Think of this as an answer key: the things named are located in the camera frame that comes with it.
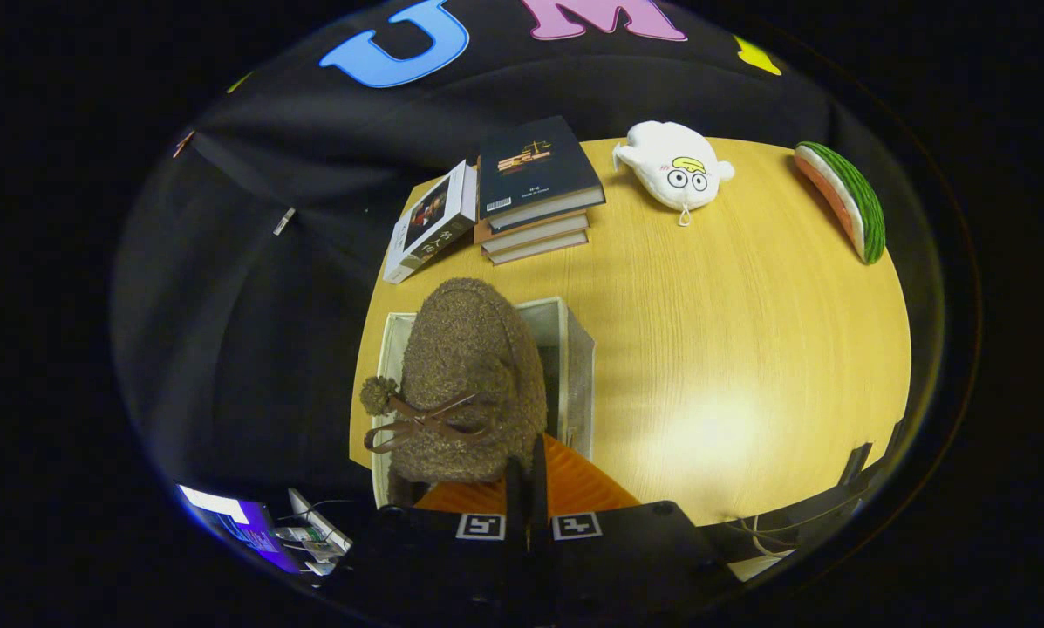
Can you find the watermelon slice plush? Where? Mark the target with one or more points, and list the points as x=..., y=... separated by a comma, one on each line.
x=849, y=201

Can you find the thin brown-edged book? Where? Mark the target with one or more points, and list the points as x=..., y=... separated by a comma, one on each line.
x=539, y=249

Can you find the black backdrop cloth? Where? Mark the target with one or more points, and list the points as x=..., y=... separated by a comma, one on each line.
x=260, y=331

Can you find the white plush pouch with eyes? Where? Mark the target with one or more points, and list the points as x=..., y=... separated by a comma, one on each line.
x=670, y=161

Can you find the dark cover book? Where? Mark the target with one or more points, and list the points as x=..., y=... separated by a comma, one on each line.
x=530, y=166

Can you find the cream fabric storage box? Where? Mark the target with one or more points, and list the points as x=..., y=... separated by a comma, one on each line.
x=574, y=384

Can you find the brown cover book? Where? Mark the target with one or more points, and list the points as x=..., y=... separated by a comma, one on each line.
x=539, y=232

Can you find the wooden clothes clip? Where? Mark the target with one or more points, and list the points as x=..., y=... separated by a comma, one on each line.
x=183, y=144

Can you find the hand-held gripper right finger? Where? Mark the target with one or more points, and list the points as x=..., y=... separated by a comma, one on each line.
x=635, y=563

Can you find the brown fuzzy shoe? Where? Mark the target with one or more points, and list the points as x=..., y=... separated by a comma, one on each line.
x=469, y=366

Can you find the white book with portrait cover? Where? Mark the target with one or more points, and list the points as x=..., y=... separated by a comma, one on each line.
x=434, y=222

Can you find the white office desk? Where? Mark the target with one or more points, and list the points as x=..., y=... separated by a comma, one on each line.
x=317, y=519

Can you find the silver metal clip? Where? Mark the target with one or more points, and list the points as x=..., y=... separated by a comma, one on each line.
x=284, y=221

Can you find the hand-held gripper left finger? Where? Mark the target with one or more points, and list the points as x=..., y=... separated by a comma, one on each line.
x=434, y=563

